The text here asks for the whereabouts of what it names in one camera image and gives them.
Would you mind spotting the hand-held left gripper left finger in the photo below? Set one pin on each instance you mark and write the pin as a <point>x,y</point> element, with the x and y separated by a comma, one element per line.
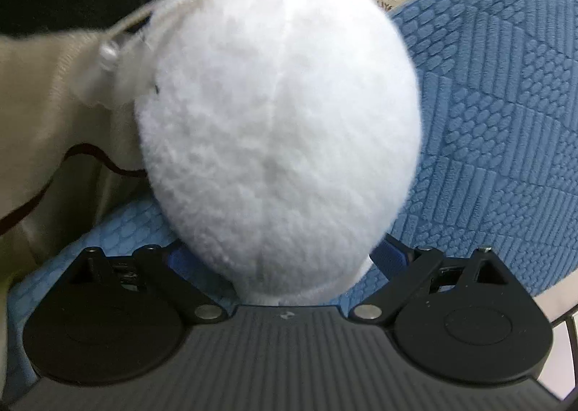
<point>180,259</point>

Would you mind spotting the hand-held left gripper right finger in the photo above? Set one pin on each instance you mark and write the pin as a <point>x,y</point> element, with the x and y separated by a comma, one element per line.
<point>391,256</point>

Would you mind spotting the white and blue plush toy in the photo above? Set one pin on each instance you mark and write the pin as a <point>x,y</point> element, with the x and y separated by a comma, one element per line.
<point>280,135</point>

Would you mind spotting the blue textured sofa cover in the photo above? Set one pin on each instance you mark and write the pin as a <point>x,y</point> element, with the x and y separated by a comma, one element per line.
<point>487,113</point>

